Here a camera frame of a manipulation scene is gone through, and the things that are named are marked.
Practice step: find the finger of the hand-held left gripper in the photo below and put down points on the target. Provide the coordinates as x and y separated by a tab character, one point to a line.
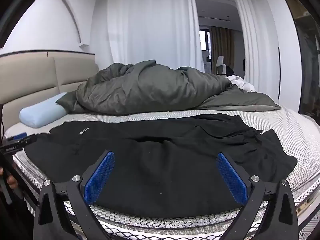
21	139

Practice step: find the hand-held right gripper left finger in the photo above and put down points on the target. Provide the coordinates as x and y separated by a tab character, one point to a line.
98	180

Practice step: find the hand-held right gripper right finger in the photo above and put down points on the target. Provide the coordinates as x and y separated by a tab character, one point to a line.
231	178

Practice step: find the black pants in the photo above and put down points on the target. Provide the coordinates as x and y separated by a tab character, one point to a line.
160	170

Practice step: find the person's left hand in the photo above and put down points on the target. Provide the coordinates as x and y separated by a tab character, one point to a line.
12	180

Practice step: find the light blue pillow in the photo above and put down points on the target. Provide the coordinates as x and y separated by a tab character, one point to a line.
40	112

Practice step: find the beige padded headboard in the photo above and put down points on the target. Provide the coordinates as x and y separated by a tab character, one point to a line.
25	80

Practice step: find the honeycomb patterned mattress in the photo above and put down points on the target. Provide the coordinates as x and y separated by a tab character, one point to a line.
295	130

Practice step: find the white crumpled cloth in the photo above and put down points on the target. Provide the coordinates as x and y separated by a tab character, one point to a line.
241	83

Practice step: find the grey duvet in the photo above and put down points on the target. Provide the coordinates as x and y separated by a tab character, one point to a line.
150	87

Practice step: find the white office chair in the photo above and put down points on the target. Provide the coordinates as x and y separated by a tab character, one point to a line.
220	61

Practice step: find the brown curtain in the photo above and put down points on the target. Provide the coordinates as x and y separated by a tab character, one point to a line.
222	47

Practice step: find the dark glass wardrobe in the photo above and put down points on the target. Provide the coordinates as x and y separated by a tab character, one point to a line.
307	67

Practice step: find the white wardrobe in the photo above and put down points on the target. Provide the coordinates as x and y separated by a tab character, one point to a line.
287	55

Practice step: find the narrow white curtain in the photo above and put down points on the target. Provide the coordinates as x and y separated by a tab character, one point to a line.
255	42

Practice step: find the window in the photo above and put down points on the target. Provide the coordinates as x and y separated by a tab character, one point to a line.
205	42

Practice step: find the wide white curtain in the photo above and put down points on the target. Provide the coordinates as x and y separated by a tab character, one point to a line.
150	25

